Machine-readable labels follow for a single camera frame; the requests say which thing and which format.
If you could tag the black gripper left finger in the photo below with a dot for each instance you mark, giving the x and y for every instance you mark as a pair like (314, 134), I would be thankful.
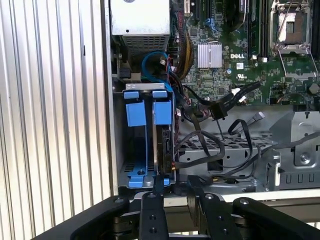
(153, 217)

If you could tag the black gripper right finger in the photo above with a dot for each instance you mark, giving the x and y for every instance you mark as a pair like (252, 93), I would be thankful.
(220, 220)

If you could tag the hard disk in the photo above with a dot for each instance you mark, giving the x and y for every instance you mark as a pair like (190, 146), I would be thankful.
(163, 145)

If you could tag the metal disk bay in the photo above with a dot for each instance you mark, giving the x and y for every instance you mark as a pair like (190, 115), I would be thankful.
(120, 140)

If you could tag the empty blue disk carrier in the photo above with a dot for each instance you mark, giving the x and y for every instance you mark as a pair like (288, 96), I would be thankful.
(136, 113)

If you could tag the black RAM slot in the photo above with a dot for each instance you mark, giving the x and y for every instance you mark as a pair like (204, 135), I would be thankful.
(265, 30)
(254, 30)

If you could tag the black expansion slot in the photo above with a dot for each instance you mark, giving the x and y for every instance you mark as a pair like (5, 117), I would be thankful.
(196, 8)

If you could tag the grey metal drive cage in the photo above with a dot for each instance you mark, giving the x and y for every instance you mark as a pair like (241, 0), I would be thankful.
(282, 125)

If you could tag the dark grey open PC case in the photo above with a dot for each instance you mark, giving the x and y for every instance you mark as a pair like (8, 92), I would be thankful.
(110, 100)

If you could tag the green Dell motherboard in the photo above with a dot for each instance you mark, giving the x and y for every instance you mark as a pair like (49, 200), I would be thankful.
(212, 82)

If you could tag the silver finned heatsink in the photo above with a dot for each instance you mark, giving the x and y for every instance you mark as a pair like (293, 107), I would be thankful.
(210, 55)

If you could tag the metal socket cover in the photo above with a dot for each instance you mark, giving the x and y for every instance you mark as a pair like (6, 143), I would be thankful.
(300, 75)

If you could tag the silver power supply unit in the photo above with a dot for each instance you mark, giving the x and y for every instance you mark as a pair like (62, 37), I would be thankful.
(140, 22)

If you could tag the CPU socket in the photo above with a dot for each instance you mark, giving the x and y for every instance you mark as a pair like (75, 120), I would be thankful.
(291, 27)

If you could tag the thin metal locking lever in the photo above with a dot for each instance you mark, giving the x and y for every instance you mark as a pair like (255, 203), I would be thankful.
(285, 20)

